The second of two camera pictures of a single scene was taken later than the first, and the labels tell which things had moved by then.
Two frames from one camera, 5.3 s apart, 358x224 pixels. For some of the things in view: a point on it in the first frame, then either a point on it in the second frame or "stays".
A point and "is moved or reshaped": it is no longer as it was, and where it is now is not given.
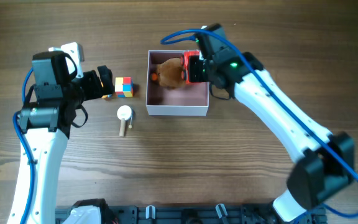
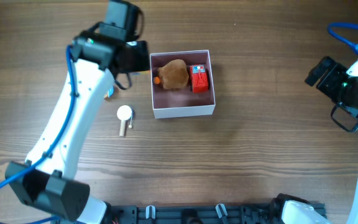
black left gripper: x=96 y=90 → x=144 y=62
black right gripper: x=193 y=76 → x=325 y=84
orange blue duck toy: x=105 y=96 stays
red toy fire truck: x=184 y=61 is moved or reshaped
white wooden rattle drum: x=124 y=112 stays
